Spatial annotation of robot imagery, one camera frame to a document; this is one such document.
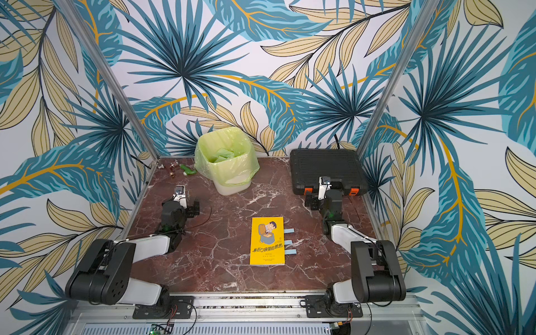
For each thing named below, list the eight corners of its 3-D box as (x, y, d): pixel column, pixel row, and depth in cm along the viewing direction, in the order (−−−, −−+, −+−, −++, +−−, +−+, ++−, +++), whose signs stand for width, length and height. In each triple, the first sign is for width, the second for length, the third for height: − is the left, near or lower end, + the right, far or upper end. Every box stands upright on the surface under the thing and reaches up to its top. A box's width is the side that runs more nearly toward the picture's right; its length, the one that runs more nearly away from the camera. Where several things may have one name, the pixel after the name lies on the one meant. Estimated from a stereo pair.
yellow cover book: (249, 264, 85) (248, 263, 83) (251, 218, 98) (251, 216, 96) (285, 264, 85) (285, 263, 83) (283, 219, 98) (283, 216, 96)
